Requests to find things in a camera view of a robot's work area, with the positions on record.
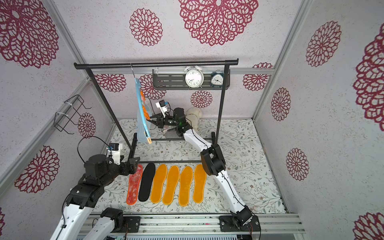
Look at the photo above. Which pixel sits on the black metal clothes rack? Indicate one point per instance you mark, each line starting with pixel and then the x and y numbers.
pixel 89 67

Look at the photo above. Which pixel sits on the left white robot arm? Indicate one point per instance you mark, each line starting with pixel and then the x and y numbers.
pixel 100 171

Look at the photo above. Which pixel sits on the red gel insole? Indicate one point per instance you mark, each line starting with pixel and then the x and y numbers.
pixel 134 184

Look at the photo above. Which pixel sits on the white alarm clock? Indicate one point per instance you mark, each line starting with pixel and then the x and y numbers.
pixel 194 77

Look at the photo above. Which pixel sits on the black wire wall basket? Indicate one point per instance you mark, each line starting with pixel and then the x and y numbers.
pixel 72 109

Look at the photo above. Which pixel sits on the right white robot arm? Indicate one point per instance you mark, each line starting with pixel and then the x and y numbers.
pixel 213 163

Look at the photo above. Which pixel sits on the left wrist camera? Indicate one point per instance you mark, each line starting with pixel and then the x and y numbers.
pixel 114 152

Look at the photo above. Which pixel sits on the blue round clip hanger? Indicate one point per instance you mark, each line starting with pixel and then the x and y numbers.
pixel 141 103

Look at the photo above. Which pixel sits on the black insole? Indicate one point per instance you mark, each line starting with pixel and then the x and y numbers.
pixel 146 182

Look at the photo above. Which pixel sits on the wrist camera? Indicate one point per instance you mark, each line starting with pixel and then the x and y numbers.
pixel 162 105
pixel 114 152

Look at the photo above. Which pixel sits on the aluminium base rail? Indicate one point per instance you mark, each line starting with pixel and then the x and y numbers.
pixel 209 227

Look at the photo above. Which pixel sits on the light blue insole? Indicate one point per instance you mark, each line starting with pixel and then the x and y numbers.
pixel 141 133

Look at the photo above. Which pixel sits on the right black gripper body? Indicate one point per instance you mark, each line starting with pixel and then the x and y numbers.
pixel 160 121

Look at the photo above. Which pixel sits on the green alarm clock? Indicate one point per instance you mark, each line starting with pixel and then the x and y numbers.
pixel 217 79

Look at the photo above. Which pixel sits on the grey fabric insole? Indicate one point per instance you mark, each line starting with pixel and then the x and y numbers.
pixel 173 135

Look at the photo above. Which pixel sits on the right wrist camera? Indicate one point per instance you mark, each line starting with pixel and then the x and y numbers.
pixel 162 105

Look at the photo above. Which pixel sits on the cream plush toy dog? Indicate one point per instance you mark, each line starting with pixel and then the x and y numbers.
pixel 193 116

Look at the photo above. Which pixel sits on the orange insole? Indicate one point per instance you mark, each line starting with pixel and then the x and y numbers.
pixel 186 179
pixel 172 182
pixel 158 183
pixel 200 177

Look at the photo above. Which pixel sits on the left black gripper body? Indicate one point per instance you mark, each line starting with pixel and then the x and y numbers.
pixel 124 169

